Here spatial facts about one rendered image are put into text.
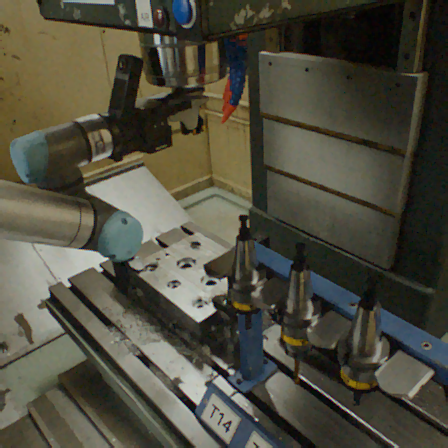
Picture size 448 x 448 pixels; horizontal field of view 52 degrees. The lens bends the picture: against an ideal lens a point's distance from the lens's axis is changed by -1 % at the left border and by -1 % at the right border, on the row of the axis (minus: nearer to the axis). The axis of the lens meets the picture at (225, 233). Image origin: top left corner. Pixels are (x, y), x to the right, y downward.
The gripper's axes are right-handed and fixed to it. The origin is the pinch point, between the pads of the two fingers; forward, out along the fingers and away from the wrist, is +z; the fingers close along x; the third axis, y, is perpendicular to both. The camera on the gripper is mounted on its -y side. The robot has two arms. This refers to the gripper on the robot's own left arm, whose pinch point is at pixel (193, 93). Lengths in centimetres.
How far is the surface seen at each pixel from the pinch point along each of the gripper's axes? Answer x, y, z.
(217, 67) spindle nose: 7.9, -5.8, 0.0
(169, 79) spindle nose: 4.0, -5.0, -7.7
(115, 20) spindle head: 13.7, -17.0, -21.3
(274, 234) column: -21, 62, 43
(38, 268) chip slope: -75, 69, -22
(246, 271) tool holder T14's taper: 30.2, 18.5, -16.0
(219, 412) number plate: 28, 48, -23
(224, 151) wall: -90, 63, 80
